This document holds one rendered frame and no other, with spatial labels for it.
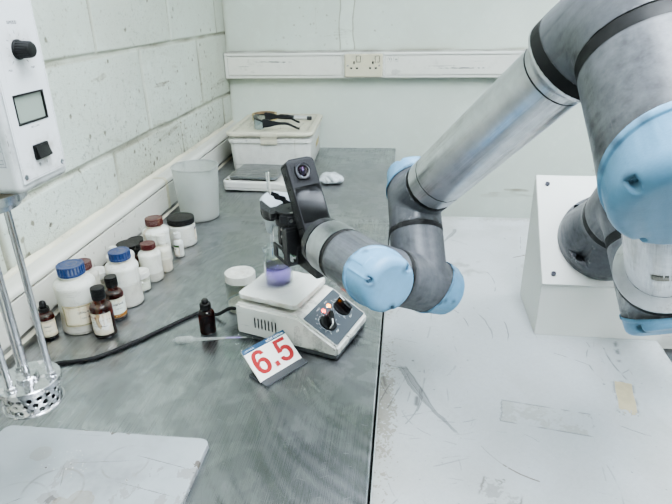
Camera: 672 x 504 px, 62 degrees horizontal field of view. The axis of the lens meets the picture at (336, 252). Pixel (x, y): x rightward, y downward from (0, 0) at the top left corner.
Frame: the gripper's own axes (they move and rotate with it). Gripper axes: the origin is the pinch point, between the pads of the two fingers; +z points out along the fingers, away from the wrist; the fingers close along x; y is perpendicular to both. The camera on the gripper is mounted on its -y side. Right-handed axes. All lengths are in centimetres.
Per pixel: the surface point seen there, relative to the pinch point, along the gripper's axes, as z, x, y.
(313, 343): -11.5, 1.3, 23.5
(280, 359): -11.1, -4.8, 24.7
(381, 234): 28, 42, 26
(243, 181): 82, 25, 22
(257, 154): 100, 38, 19
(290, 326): -8.0, -1.2, 21.1
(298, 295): -5.2, 1.9, 17.3
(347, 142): 115, 84, 23
